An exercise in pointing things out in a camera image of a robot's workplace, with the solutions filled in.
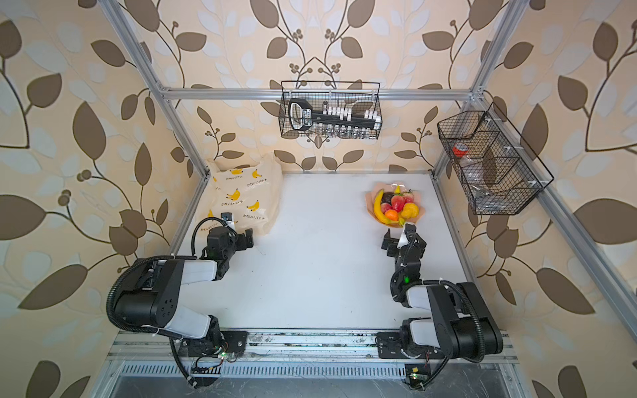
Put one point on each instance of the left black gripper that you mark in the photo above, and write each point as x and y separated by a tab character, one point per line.
240	241

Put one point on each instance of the yellow green banana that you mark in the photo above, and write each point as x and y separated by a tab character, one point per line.
377	209

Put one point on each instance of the banana print plastic bag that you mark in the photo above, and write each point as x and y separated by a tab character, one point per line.
250	194

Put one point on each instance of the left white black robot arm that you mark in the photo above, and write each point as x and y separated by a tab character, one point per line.
146	296

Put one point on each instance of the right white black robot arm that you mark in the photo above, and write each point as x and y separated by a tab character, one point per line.
459	323

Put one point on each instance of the orange tangerine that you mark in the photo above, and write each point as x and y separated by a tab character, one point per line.
392	215

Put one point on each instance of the red strawberry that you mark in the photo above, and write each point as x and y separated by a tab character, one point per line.
384	206

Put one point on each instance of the dark brown fig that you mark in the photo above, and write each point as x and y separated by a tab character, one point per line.
387	197

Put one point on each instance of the clear bottle red cap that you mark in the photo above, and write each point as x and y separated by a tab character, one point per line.
479	174

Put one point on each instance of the black white tool set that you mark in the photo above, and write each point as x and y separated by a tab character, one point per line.
303	117

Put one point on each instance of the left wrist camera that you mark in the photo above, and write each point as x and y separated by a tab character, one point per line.
227	217

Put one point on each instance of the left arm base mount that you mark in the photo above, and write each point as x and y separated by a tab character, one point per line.
232	342

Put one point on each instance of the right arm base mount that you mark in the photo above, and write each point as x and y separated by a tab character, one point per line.
390	346

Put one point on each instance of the black wire basket right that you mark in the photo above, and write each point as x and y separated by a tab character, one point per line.
499	170

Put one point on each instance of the black wire basket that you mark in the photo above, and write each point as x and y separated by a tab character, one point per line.
499	170
359	95

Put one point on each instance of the black wire basket centre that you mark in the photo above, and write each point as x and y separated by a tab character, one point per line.
359	95

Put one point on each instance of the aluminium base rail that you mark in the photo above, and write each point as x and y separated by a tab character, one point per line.
301	345

